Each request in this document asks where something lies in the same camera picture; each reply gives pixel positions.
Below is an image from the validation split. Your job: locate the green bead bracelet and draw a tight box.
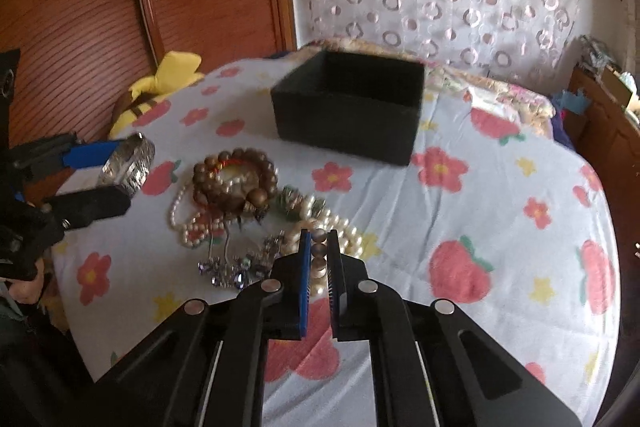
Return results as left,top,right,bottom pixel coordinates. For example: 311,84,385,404
273,185,329,221

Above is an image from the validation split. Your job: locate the large pearl bracelet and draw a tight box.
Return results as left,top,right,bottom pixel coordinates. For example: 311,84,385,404
280,194,367,259

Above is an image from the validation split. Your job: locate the black storage box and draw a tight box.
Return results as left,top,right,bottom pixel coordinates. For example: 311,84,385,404
270,48,426,167

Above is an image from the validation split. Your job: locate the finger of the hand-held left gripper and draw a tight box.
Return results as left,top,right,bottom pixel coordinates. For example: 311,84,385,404
41,184,132,231
9,133,121,175

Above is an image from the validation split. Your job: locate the wooden nightstand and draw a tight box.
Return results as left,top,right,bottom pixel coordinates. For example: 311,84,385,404
565,34,640,170

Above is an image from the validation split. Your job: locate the small pearl necklace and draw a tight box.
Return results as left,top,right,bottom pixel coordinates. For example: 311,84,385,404
168,181,227,251

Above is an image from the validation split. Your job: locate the grey bead bracelet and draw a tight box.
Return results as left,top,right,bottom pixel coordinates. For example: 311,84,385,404
310,229,329,299

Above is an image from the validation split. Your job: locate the strawberry flower print bedsheet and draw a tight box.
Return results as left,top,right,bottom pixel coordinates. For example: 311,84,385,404
50,52,622,427

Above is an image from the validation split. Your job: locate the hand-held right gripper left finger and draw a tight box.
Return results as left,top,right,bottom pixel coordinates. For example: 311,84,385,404
93,229,313,427

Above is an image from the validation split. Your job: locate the blue cloth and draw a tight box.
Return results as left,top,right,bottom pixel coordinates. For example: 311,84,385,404
550,89,589,144

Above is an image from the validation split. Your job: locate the yellow plush toy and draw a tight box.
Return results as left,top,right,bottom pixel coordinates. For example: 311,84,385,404
109,51,205,140

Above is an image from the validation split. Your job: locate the silver bangle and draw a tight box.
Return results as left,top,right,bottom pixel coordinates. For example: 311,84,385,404
96,132,157,196

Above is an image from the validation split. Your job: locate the purple crystal necklace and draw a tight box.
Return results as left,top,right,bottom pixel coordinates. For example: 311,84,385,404
197,229,287,291

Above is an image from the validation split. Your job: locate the brown wooden bead bracelet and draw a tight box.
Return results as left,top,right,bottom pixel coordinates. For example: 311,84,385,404
192,148,280,222

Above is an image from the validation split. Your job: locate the wooden headboard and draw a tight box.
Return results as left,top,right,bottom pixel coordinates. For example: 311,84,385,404
0,0,302,204

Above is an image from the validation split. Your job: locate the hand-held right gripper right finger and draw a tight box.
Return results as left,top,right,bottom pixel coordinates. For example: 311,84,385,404
327,230,584,427

